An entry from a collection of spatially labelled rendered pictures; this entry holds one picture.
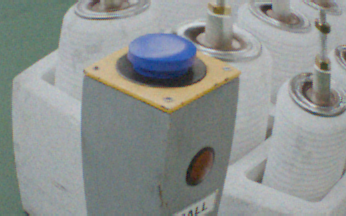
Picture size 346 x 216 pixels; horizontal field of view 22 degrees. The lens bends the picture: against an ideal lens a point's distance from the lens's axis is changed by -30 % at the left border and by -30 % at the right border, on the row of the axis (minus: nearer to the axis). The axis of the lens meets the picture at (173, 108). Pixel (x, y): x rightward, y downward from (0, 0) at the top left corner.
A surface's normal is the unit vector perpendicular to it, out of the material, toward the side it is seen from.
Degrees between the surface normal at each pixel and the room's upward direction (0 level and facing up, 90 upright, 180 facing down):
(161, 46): 0
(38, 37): 0
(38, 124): 90
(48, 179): 90
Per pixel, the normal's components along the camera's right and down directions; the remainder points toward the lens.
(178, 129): 0.78, 0.35
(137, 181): -0.62, 0.33
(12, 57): 0.08, -0.88
